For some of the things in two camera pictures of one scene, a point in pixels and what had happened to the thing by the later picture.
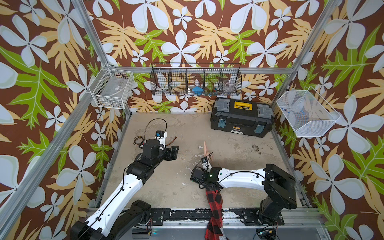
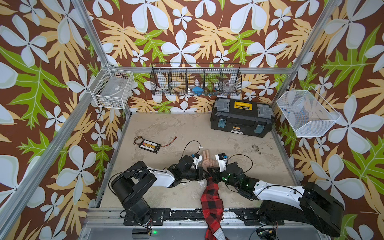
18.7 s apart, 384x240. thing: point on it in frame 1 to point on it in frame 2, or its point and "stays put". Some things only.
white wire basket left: (112, 87) stays put
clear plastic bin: (307, 112) stays put
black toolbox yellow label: (243, 116) stays put
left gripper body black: (168, 156) to (192, 174)
